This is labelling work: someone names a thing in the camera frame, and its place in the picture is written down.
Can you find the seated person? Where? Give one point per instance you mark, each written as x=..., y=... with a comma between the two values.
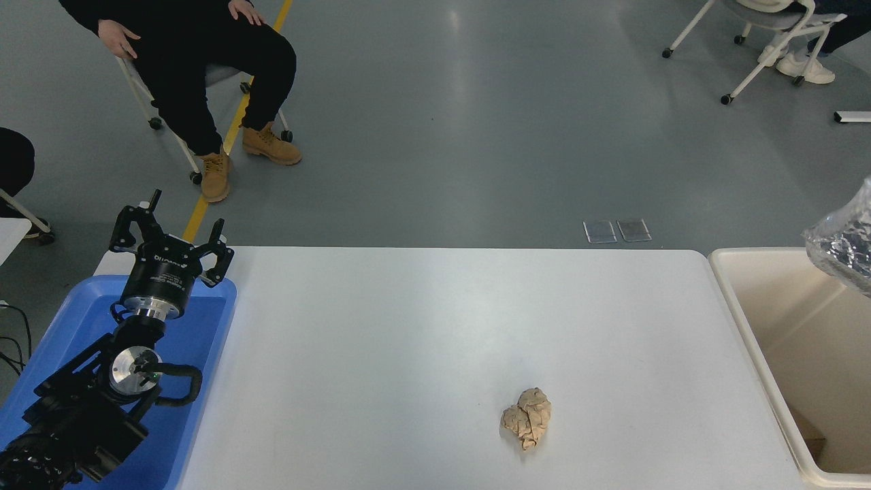
x=177, y=68

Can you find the clear floor plate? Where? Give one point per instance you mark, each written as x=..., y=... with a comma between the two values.
x=600, y=231
x=634, y=229

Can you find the crumpled tan paper ball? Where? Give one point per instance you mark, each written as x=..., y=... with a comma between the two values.
x=527, y=418

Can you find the person's right hand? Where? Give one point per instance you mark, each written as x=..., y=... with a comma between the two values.
x=117, y=35

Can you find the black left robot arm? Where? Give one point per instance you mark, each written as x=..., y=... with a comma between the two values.
x=81, y=415

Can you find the large pale bin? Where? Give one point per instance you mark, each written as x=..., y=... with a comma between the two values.
x=789, y=327

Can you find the crinkled foil tray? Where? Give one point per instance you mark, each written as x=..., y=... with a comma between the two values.
x=847, y=245

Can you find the white wheeled chair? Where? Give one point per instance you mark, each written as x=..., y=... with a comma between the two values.
x=221, y=71
x=776, y=17
x=30, y=219

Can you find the white bar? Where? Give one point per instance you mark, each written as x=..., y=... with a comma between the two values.
x=852, y=117

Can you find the blue plastic tray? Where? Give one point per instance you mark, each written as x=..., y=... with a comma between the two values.
x=197, y=327

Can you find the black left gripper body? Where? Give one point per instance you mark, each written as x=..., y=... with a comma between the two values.
x=163, y=279

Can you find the small white table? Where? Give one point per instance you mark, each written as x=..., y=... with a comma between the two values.
x=10, y=238

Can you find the person's left hand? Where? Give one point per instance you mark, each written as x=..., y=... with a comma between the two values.
x=245, y=9

